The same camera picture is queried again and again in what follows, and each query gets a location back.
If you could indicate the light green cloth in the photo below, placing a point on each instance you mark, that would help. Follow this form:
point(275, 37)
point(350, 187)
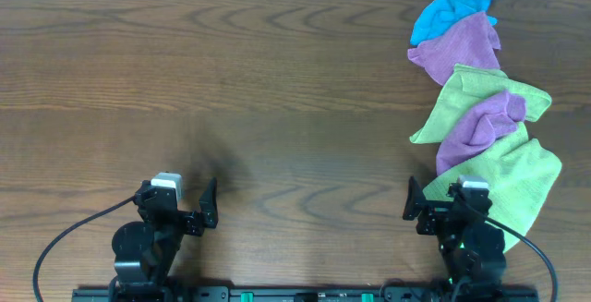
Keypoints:
point(520, 174)

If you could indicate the blue cloth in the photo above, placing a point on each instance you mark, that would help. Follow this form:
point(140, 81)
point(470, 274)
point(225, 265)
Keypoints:
point(440, 15)

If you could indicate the lower purple cloth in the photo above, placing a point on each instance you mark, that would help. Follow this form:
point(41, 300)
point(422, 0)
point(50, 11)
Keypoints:
point(484, 123)

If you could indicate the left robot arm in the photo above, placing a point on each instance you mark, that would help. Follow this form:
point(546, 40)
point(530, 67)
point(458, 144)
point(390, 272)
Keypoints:
point(145, 250)

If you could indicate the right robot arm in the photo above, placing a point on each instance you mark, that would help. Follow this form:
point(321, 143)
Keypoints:
point(471, 248)

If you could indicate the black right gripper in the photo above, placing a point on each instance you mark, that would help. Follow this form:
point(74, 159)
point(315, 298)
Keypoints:
point(434, 211)

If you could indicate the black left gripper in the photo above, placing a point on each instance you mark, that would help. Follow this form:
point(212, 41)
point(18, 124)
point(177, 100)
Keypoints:
point(186, 219)

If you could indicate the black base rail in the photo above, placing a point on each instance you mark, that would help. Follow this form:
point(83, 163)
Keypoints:
point(224, 294)

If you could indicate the olive green cloth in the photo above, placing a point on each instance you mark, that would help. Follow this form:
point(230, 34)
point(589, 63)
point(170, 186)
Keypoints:
point(468, 86)

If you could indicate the purple cloth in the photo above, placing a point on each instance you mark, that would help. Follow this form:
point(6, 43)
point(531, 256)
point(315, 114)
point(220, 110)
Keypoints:
point(472, 41)
point(484, 123)

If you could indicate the upper purple cloth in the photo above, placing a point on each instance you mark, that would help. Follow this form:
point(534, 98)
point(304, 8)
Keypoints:
point(472, 41)

